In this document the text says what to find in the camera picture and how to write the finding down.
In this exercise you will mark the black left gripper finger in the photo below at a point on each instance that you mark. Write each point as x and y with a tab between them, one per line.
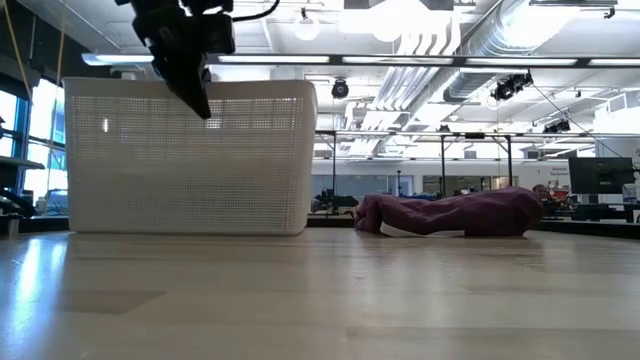
190	85

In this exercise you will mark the white perforated plastic basket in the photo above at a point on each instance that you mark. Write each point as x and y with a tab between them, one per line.
200	175

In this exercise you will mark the black rig bar with lights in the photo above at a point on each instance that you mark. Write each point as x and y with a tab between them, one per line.
275	59

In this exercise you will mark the black background machine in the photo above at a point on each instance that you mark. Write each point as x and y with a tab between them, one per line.
335	202

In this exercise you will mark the dark side shelf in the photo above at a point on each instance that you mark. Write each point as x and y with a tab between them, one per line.
20	163

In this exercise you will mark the small white background bottle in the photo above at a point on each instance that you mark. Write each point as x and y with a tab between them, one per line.
41	205

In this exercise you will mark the white sheet under cloth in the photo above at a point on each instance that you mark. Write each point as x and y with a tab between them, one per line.
415	232

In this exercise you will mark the folded purple cloth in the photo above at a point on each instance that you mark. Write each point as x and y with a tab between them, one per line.
450	210

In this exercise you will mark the black ceiling spotlight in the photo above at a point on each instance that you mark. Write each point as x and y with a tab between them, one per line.
510	86
557	126

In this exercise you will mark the person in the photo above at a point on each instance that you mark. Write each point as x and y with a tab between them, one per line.
540	190

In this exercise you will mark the black background monitor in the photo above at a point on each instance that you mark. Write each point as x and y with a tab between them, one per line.
600	175

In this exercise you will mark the black background table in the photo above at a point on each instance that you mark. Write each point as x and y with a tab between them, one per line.
590	212

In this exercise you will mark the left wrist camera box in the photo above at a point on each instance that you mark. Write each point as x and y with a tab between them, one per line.
220	32

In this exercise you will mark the black overhead camera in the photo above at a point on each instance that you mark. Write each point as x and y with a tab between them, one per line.
340	89

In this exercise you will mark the silver ventilation duct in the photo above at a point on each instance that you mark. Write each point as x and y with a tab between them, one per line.
500	35

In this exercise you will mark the black background rig frame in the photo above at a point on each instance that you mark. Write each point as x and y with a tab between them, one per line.
509	160

